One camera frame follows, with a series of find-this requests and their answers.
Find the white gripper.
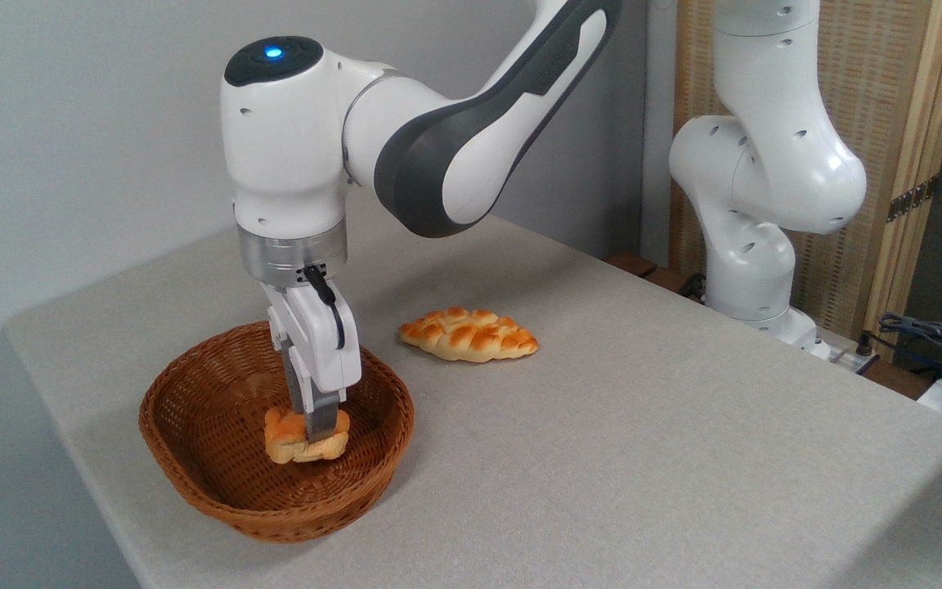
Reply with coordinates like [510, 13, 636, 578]
[258, 282, 364, 443]

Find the round knotted bread roll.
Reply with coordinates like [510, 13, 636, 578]
[263, 406, 352, 465]

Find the brown wicker basket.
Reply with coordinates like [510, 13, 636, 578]
[138, 319, 417, 545]

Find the long braided bread loaf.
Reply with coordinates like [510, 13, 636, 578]
[399, 307, 540, 363]

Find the brown wooden block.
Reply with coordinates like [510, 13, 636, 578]
[605, 251, 660, 280]

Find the white power strip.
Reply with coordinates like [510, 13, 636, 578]
[819, 334, 882, 375]

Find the dark metal screen hinge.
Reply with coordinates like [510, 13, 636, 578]
[886, 175, 940, 224]

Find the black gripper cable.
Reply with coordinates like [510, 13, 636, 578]
[301, 263, 348, 354]

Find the tangled dark cable bundle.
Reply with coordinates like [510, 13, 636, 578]
[863, 301, 942, 387]

